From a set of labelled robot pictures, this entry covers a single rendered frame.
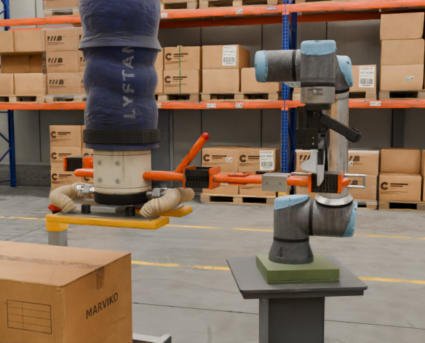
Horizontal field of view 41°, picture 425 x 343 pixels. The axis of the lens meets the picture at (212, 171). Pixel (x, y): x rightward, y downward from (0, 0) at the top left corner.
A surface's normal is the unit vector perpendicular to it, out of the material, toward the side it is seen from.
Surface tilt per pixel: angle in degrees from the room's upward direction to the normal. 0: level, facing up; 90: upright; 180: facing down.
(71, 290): 90
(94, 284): 90
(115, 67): 74
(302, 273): 90
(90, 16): 98
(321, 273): 90
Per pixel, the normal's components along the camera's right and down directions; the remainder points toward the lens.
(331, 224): -0.26, 0.35
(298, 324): 0.08, 0.10
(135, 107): 0.51, -0.18
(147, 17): 0.76, 0.20
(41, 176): -0.26, 0.10
